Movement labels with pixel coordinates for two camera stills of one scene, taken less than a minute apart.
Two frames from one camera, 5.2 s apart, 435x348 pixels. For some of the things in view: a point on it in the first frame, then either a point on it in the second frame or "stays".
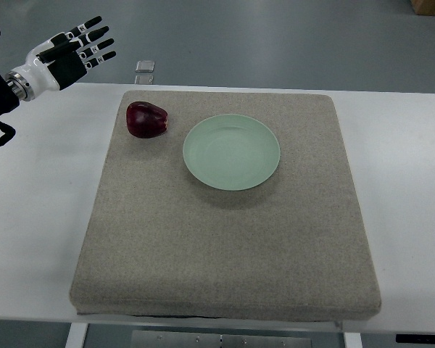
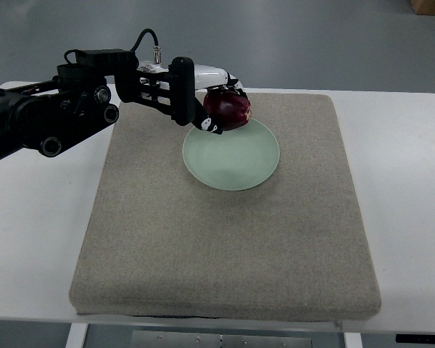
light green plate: [231, 152] stays
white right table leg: [352, 340] stays
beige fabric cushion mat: [160, 243] stays
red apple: [144, 119] → [232, 110]
